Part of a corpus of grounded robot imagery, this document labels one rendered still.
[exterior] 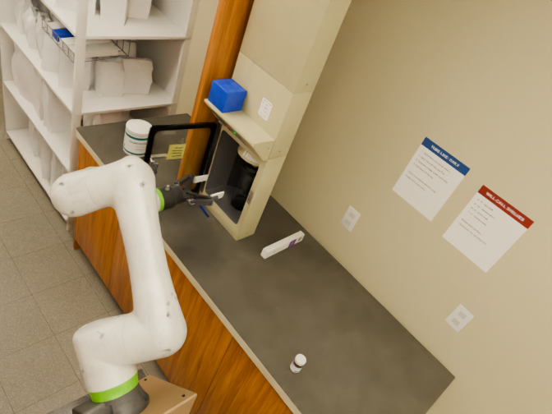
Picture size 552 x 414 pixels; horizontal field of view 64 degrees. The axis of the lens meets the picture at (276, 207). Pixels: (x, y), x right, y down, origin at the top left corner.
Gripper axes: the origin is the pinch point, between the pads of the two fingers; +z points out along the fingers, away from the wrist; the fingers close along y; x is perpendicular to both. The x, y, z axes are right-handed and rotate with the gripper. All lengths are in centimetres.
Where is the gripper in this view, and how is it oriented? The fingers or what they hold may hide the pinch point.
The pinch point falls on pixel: (212, 186)
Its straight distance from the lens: 190.5
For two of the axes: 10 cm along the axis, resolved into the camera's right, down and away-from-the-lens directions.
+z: 7.1, -2.3, 6.7
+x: -3.3, 7.3, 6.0
